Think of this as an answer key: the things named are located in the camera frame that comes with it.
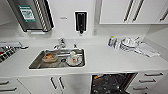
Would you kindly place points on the stainless steel dishwasher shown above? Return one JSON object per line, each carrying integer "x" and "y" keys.
{"x": 110, "y": 84}

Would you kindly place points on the stack of white bowls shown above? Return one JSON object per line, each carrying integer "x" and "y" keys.
{"x": 129, "y": 44}

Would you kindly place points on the small sink soap pump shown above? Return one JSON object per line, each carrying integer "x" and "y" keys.
{"x": 75, "y": 45}

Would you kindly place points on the chrome faucet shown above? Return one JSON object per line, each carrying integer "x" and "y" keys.
{"x": 60, "y": 44}

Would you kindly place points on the black soap dispenser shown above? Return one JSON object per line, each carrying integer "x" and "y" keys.
{"x": 81, "y": 21}

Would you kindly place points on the blue white bottle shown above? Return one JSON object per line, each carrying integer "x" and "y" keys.
{"x": 111, "y": 41}

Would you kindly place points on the small clear bottle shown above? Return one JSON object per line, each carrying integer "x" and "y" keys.
{"x": 117, "y": 43}

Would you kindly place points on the orange-brown bowl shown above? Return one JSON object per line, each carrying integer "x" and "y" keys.
{"x": 49, "y": 57}

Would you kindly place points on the white double-door base cabinet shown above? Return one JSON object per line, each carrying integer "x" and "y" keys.
{"x": 75, "y": 84}

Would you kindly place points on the steel kitchen sink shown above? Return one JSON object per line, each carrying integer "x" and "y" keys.
{"x": 35, "y": 65}

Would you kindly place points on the steel paper towel dispenser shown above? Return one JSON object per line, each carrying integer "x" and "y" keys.
{"x": 31, "y": 15}

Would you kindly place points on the white wall outlet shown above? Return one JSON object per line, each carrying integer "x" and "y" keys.
{"x": 94, "y": 31}

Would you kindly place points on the white wall cabinet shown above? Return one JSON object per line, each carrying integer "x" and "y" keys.
{"x": 113, "y": 10}

